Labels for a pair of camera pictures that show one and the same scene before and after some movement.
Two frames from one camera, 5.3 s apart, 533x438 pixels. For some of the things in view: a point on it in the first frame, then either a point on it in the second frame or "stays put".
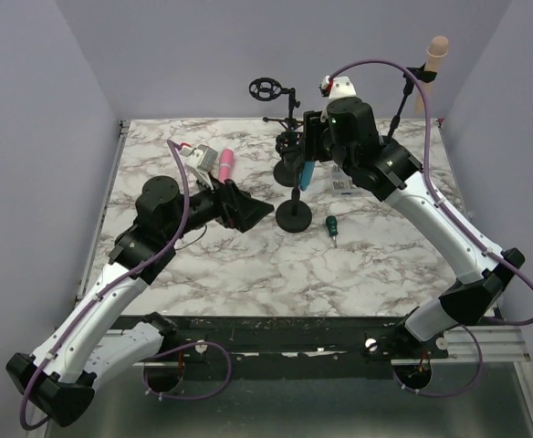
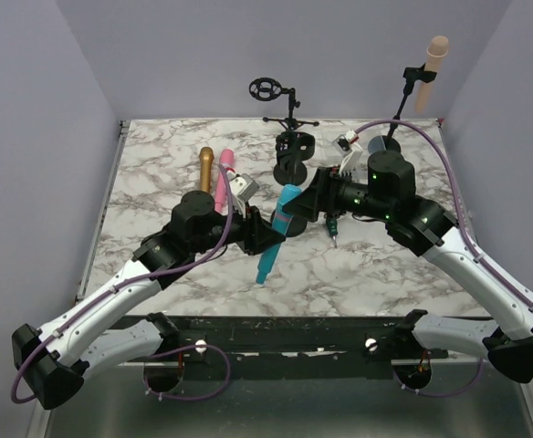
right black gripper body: x=315 y=131 to x=345 y=193
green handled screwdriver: x=331 y=224 stays put
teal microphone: x=307 y=173 to x=281 y=222
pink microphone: x=226 y=160 stays put
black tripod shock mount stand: x=267 y=88 stays put
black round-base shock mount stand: x=288 y=144 stays put
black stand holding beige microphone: x=423 y=74 stays put
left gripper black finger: x=243 y=210 to x=260 y=234
